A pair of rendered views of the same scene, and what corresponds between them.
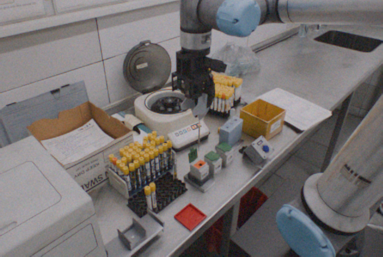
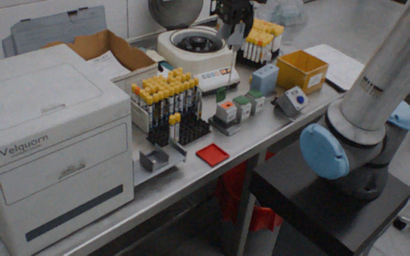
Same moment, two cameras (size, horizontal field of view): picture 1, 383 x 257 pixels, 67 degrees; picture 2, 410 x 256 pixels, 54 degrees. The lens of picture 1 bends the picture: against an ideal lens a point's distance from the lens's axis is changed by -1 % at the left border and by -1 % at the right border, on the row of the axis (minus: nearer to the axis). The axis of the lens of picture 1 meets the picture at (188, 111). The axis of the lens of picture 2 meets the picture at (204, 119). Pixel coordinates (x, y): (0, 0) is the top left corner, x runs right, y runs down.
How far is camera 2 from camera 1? 0.28 m
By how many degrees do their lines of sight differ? 4
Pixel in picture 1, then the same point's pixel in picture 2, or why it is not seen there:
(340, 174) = (359, 87)
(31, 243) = (78, 123)
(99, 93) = (117, 24)
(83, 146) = not seen: hidden behind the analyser
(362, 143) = (378, 55)
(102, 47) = not seen: outside the picture
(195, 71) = not seen: outside the picture
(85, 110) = (103, 40)
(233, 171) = (262, 120)
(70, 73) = not seen: outside the picture
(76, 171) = not seen: hidden behind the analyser
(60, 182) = (100, 82)
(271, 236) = (295, 172)
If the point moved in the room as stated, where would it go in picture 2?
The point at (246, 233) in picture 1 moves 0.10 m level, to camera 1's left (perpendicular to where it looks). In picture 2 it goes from (269, 166) to (228, 162)
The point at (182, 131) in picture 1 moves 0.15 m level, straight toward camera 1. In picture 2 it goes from (209, 74) to (208, 98)
